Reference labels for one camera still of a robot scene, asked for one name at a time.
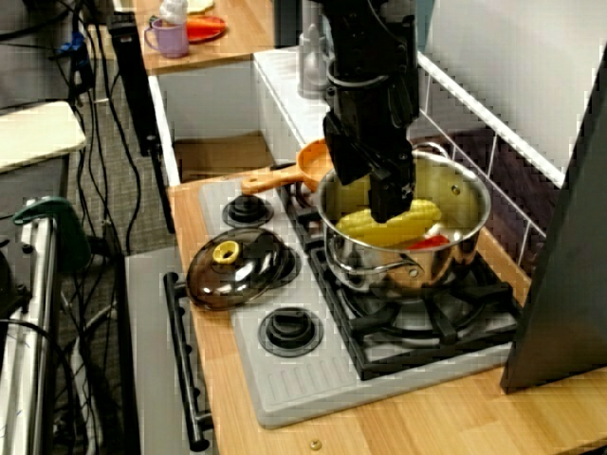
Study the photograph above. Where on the gray toy stove plate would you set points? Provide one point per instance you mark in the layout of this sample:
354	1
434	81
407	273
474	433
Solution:
294	384

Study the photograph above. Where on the orange toy frying pan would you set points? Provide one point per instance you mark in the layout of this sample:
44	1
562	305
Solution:
313	163

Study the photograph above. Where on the white oven door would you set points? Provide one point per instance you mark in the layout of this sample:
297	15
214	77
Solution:
152	355

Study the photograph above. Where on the stainless steel pot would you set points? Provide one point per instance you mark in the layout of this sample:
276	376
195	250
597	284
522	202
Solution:
427	275

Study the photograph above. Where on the red white toy vegetable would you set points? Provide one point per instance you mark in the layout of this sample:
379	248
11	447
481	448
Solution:
427	242

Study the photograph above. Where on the black burner grate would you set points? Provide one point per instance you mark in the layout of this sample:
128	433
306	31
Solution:
427	346
303	218

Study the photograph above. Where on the black slanted panel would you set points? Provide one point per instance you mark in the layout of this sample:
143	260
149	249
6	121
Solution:
559	284

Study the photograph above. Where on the beige board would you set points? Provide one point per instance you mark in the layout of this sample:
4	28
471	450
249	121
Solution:
33	132

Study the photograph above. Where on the red orange plate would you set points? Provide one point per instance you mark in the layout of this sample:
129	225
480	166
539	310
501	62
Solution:
204	28

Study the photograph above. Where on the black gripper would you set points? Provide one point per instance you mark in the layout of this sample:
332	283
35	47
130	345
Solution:
374	118

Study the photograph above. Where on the black metal post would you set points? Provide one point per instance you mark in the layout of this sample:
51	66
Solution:
133	85

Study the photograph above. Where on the glass lid with yellow knob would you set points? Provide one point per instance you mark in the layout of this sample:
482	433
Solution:
237	284

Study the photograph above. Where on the brass screw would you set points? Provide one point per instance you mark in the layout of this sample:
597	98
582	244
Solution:
315	444

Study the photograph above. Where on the black stove knob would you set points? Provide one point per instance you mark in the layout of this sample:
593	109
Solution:
246	211
289	332

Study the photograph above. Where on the purple plastic cup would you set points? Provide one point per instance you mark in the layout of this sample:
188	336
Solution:
171	40

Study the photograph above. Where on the white toy object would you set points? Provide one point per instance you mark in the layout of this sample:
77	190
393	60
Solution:
173	10

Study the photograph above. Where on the white toy sink basin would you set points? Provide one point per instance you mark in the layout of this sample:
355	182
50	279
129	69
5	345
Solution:
213	104

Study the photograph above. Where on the yellow toy corn cob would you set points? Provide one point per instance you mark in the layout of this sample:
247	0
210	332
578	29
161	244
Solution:
360	227

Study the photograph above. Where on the silver metal frame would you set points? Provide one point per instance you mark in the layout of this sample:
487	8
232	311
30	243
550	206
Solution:
40	332

